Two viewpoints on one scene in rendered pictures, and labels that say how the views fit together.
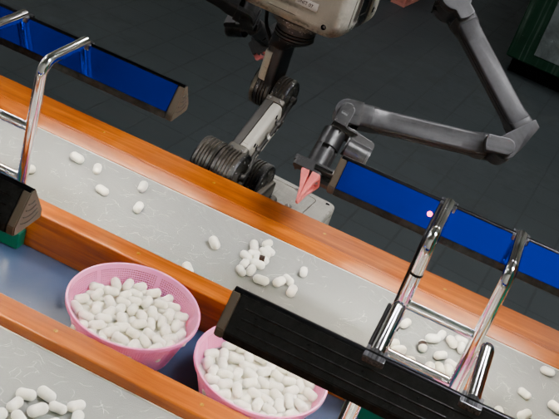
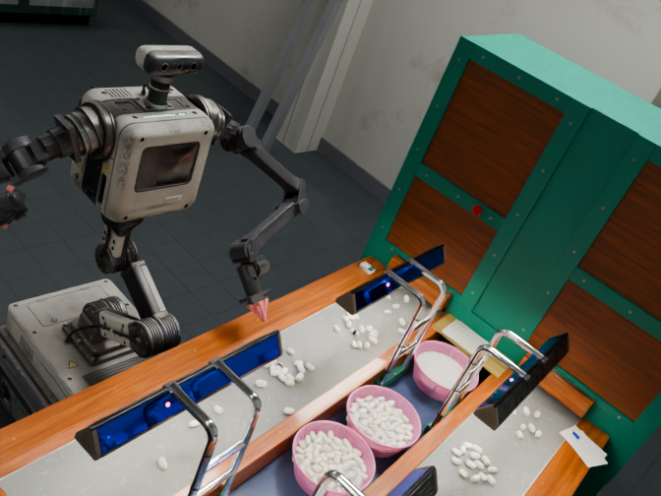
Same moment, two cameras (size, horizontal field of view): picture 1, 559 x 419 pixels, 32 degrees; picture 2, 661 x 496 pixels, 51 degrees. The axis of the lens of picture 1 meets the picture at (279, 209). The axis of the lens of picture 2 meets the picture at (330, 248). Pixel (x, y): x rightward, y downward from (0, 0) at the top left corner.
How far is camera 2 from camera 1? 2.22 m
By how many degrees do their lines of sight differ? 62
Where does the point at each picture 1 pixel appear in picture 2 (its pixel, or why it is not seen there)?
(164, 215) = (223, 398)
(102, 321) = not seen: hidden behind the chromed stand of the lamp
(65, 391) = not seen: outside the picture
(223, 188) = (202, 347)
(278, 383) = (387, 413)
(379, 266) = (291, 311)
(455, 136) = (284, 217)
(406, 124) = (269, 230)
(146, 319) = (333, 454)
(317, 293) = (308, 354)
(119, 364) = (386, 483)
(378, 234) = (14, 251)
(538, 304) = not seen: hidden behind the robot
